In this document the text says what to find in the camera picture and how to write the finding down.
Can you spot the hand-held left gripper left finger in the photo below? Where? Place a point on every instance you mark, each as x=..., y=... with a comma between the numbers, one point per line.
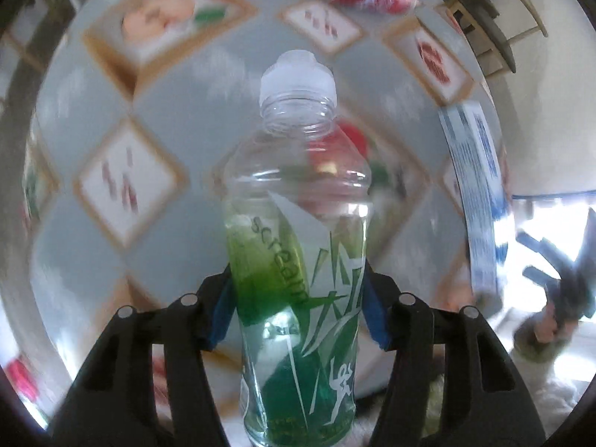
x=219, y=316

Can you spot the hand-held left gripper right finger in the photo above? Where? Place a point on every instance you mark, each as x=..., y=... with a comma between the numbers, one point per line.
x=377, y=321

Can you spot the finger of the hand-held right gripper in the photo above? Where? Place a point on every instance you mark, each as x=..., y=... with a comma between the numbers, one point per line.
x=535, y=244
x=540, y=277

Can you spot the blue white toothpaste box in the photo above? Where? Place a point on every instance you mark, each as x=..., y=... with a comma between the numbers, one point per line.
x=475, y=186

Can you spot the green label plastic bottle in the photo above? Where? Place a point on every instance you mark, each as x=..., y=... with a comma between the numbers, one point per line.
x=298, y=195

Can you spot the person's right forearm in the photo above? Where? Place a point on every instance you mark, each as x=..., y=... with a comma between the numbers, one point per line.
x=549, y=372

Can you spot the person's right hand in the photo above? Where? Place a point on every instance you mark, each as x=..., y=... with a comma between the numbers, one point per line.
x=549, y=323

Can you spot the fruit print tablecloth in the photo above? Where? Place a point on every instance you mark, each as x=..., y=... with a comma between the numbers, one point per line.
x=93, y=242

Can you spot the wooden chair dark seat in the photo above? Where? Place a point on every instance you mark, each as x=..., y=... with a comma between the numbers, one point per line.
x=489, y=23

